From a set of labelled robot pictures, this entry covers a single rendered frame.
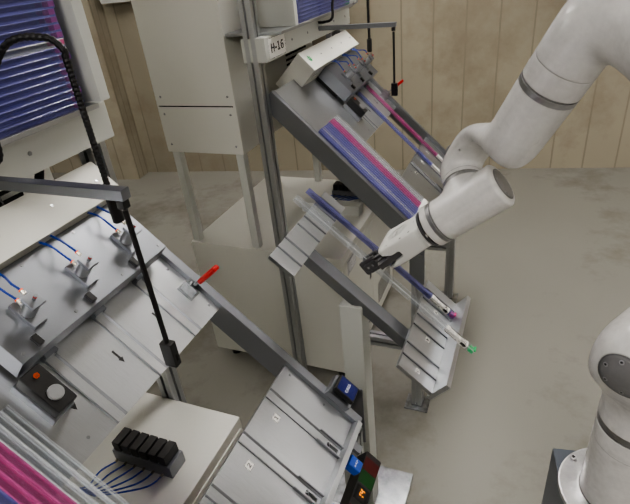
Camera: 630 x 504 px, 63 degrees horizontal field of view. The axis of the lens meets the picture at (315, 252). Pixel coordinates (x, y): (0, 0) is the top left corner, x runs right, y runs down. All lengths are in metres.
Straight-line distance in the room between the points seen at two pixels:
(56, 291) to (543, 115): 0.78
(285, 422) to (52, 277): 0.49
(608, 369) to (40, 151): 0.92
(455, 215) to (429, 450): 1.22
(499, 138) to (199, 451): 0.93
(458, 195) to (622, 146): 3.46
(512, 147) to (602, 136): 3.47
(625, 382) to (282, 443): 0.58
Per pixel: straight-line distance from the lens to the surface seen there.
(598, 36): 0.75
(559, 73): 0.78
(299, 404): 1.08
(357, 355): 1.39
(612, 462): 1.00
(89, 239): 0.98
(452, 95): 4.06
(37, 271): 0.93
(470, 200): 0.94
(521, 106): 0.82
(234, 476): 0.96
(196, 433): 1.33
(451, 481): 1.95
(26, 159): 0.97
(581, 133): 4.26
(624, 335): 0.79
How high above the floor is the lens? 1.58
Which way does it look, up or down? 30 degrees down
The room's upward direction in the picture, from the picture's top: 6 degrees counter-clockwise
